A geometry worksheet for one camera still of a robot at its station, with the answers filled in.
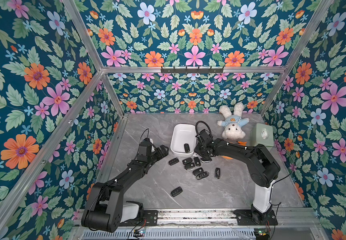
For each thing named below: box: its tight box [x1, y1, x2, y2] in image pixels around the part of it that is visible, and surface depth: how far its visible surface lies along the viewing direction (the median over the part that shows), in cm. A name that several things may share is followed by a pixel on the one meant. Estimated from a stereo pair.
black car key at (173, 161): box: [168, 157, 180, 166], surface depth 95 cm
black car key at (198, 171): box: [192, 167, 204, 176], surface depth 90 cm
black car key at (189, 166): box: [184, 162, 195, 170], surface depth 93 cm
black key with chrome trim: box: [196, 171, 210, 180], surface depth 88 cm
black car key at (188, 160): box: [182, 157, 193, 165], surface depth 95 cm
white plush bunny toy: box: [217, 102, 250, 140], surface depth 106 cm
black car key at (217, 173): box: [214, 167, 221, 179], surface depth 90 cm
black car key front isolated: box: [170, 186, 183, 197], surface depth 83 cm
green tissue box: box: [250, 123, 274, 147], surface depth 100 cm
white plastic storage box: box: [170, 123, 197, 157], surface depth 103 cm
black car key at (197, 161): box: [193, 156, 202, 167], surface depth 95 cm
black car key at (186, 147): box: [184, 143, 190, 153], surface depth 100 cm
